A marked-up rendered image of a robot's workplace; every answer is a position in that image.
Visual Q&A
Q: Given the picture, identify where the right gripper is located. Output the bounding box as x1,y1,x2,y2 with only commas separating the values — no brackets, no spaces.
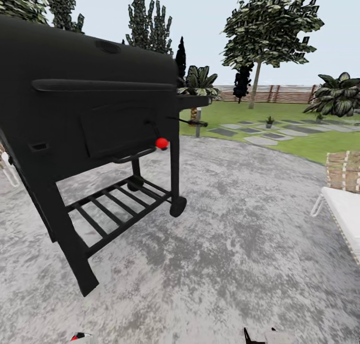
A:
244,328,265,344

